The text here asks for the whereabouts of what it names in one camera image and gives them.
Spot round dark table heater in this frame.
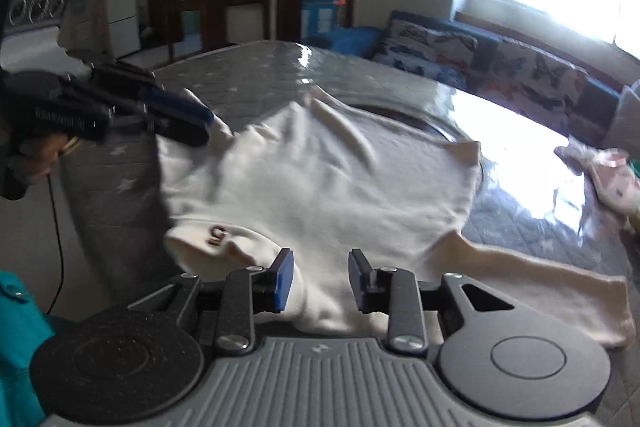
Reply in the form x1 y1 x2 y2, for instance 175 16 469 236
350 103 484 145

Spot black cable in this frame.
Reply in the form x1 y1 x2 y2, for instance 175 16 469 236
46 177 67 316

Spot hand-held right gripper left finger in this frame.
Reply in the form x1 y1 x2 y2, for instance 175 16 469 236
127 248 294 356

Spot white refrigerator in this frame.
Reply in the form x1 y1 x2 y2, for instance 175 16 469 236
102 0 142 58

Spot person's left hand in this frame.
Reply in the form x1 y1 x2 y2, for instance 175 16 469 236
21 133 82 186

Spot grey pillow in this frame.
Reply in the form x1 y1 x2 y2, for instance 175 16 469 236
607 79 640 148

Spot cream sweatshirt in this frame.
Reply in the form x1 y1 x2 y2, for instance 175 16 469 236
157 87 628 349

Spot butterfly print cushion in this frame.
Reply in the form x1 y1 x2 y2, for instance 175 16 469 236
372 18 479 90
487 41 590 130

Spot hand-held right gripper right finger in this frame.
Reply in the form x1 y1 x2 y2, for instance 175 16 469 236
348 248 516 355

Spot blue baby fence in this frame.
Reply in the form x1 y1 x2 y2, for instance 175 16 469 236
301 0 347 39

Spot pink white clothes in plastic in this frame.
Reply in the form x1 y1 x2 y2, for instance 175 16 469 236
554 144 640 233

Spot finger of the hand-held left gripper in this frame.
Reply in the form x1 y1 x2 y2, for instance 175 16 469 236
92 62 212 124
109 101 210 148

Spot blue sofa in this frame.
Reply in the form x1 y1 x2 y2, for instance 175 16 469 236
305 9 640 148

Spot person's teal jacket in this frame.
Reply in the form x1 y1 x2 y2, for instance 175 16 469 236
0 269 57 427

